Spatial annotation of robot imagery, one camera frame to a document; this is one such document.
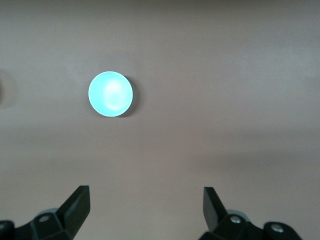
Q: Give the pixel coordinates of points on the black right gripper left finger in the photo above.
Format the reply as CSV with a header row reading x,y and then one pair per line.
x,y
75,210

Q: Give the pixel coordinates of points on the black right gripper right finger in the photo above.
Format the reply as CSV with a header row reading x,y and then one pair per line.
x,y
212,210

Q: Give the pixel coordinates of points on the light blue bowl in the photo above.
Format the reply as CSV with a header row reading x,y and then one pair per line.
x,y
110,95

